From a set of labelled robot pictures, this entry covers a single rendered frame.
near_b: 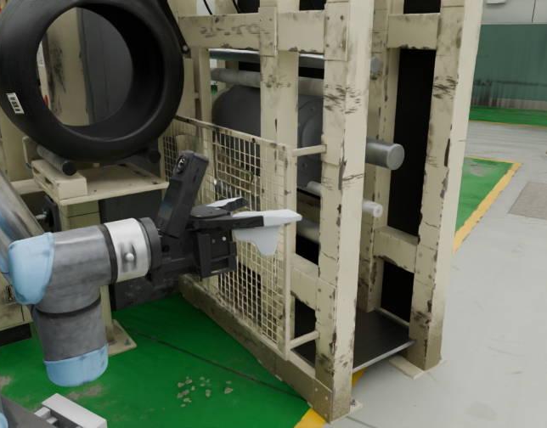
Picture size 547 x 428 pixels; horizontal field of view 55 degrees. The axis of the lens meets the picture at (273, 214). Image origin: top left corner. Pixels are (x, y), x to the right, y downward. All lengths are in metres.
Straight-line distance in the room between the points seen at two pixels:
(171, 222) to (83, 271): 0.12
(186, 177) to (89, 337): 0.23
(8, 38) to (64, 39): 0.42
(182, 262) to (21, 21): 1.12
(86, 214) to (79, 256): 1.56
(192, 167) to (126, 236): 0.12
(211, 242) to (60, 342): 0.22
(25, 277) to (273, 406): 1.53
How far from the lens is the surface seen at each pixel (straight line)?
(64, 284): 0.65
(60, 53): 2.08
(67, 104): 2.10
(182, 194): 0.68
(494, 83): 10.43
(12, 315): 2.57
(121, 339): 2.48
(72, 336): 0.68
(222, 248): 0.71
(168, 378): 2.22
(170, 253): 0.70
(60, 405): 1.07
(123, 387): 2.22
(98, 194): 1.79
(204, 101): 2.24
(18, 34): 1.68
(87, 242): 0.65
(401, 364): 2.30
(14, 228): 0.75
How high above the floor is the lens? 1.30
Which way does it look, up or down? 19 degrees down
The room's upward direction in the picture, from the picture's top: straight up
